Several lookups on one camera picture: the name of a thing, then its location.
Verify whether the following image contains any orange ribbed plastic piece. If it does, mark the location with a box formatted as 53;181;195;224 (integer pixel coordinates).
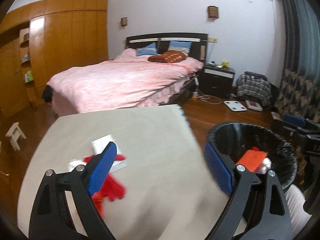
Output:
236;146;268;172

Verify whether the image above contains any red felt cloth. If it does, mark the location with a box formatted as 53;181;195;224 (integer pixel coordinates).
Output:
83;154;127;217

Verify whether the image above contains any black trash bin with bag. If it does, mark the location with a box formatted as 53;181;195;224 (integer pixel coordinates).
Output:
204;122;297;195

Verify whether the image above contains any grey green curtain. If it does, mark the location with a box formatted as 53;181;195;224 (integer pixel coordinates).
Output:
275;0;319;123

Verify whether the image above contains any plaid cloth on chair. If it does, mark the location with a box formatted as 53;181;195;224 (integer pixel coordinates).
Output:
236;74;272;106

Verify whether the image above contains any white bathroom scale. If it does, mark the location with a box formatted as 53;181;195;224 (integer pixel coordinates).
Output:
223;100;247;112

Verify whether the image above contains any white medicine box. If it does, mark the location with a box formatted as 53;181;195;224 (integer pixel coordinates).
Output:
68;134;127;173

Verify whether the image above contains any white small stool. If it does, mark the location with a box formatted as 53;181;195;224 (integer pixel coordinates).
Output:
5;122;27;151

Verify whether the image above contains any black bedside table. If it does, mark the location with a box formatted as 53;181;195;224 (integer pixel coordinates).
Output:
200;63;235;99

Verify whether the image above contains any brown dotted pillow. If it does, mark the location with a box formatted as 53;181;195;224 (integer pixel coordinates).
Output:
148;50;188;63

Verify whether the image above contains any pink covered bed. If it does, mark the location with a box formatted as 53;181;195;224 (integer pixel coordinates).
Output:
42;33;208;116

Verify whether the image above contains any wooden wardrobe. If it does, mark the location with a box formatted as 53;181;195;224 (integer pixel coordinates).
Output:
1;0;108;118

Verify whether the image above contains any white charging cable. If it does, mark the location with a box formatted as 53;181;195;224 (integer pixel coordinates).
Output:
192;93;223;105

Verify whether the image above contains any right wall lamp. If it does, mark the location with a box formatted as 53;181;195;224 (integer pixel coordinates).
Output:
207;5;219;19

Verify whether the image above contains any wall lamp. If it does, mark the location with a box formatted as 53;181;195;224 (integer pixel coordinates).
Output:
120;17;128;27
207;5;219;19

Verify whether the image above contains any left wall lamp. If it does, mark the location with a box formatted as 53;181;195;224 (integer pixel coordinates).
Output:
120;17;128;27

